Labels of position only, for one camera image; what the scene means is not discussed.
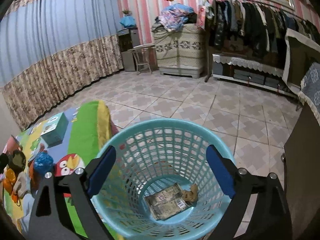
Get beige denim cloth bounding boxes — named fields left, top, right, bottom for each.
left=13, top=172, right=31, bottom=199

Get pile of folded bedding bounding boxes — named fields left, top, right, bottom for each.
left=151, top=3, right=197, bottom=33

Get colourful cartoon play mat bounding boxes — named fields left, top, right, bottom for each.
left=1, top=100, right=118, bottom=237

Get hanging dark clothes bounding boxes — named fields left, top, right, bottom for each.
left=205, top=0, right=319, bottom=68

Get blue plastic bag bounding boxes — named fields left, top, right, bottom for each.
left=34, top=152, right=54, bottom=176

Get printed paper wrapper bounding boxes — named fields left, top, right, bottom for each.
left=144, top=183, right=192, bottom=220

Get teal tissue box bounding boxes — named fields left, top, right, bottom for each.
left=40, top=112, right=68, bottom=147

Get brown paper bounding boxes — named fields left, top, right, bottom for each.
left=182, top=184, right=198, bottom=203

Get blue and floral curtain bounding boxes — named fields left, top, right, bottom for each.
left=1, top=0, right=123, bottom=129

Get dark wooden furniture side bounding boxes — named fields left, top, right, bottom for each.
left=284, top=104, right=319, bottom=239

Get cloth covered storage chest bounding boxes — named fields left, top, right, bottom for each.
left=152, top=24, right=206, bottom=79

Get grey water dispenser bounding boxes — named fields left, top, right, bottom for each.
left=118, top=27, right=140, bottom=72

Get metal clothes rack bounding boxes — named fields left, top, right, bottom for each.
left=197, top=0, right=319, bottom=88

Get blue covered water bottle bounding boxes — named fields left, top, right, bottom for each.
left=120, top=9, right=137, bottom=28

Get low lace covered shelf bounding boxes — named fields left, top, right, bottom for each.
left=206, top=54, right=297, bottom=98

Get teal plastic laundry basket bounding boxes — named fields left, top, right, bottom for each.
left=92, top=118, right=233, bottom=239

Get blue patterned cloth cover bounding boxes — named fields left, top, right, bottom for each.
left=298, top=62, right=320, bottom=124

